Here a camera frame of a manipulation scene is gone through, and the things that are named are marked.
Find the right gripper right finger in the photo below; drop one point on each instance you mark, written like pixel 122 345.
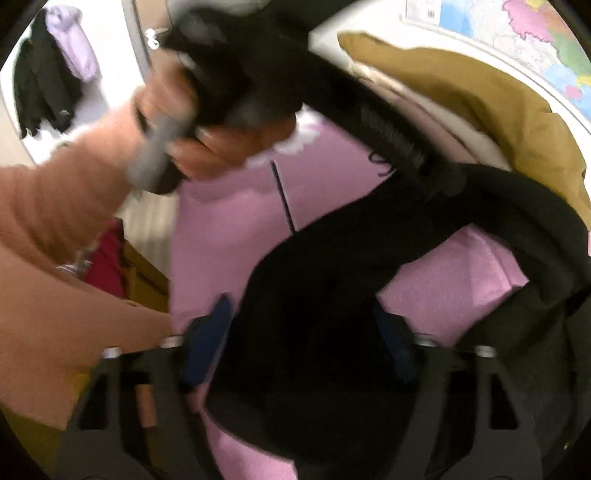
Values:
pixel 467 421

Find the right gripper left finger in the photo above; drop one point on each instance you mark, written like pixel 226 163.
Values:
pixel 134 419

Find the black coat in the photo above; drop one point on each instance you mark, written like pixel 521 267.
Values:
pixel 283 351

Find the hanging black clothes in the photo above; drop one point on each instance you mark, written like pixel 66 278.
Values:
pixel 44 87

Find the person's left hand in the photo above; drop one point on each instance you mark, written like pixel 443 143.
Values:
pixel 169 105

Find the red cloth item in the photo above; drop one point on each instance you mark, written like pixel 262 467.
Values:
pixel 105 270

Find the pink bed sheet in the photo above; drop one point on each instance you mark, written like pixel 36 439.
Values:
pixel 226 226

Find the hanging lilac garment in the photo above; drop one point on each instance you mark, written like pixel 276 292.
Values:
pixel 63 23

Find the white folded garment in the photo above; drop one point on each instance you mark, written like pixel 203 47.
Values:
pixel 452 134

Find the mustard yellow folded garment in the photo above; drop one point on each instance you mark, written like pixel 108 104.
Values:
pixel 532 139

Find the colourful wall map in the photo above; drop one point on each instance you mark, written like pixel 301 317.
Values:
pixel 530 32

